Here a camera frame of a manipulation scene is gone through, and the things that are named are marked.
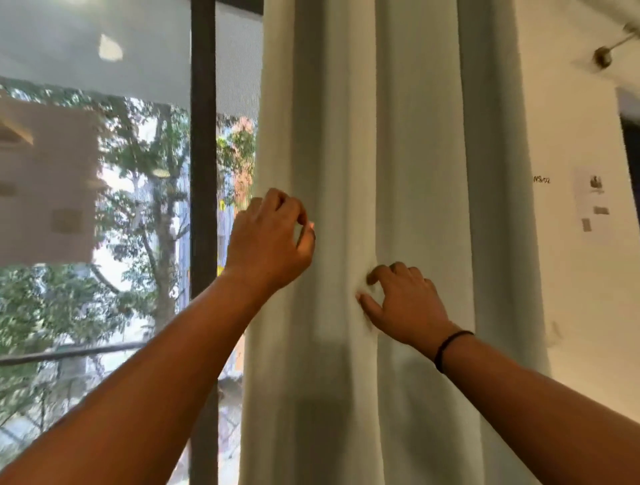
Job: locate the person's right hand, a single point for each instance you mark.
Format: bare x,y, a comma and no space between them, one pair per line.
412,312

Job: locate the person's left hand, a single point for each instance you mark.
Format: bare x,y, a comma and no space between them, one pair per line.
262,245

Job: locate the person's right thumb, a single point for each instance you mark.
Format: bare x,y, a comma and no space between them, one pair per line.
369,307

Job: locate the person's left thumb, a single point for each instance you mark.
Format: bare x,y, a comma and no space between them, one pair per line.
307,241

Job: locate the pale green fabric curtain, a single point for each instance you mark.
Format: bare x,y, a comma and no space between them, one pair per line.
420,150

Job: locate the person's left forearm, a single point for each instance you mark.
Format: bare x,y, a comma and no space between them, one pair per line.
145,389

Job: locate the person's right forearm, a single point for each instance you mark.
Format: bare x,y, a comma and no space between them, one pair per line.
540,414

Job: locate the black wristband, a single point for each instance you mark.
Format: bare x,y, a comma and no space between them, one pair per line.
446,345

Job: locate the green tree outside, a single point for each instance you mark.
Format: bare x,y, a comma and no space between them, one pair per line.
160,215

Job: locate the dark outdoor railing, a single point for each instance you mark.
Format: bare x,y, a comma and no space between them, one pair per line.
65,353

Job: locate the dark window frame post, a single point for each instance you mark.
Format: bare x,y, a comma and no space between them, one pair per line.
203,150

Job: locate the white paper wall notice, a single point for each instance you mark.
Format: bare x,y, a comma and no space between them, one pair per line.
593,207

